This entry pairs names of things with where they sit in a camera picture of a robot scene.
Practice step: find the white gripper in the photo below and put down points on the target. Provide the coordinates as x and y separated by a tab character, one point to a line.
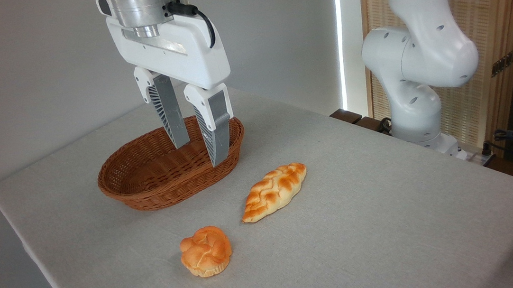
179	47

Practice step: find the long braided bread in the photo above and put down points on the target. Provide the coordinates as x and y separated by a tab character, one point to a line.
273	192

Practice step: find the brown wicker basket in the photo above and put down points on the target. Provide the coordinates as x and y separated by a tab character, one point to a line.
146	186

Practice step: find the round knotted bread roll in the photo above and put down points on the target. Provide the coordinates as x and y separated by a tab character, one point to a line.
206	252

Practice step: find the dark wooden base platform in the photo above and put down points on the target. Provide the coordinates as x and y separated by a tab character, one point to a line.
346	115

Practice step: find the grey tablecloth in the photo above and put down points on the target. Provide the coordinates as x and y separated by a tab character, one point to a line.
370	227

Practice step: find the white power strip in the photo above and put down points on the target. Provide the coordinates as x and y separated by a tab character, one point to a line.
477	157

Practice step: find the black screen hinge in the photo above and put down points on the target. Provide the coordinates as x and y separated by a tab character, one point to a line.
505	62

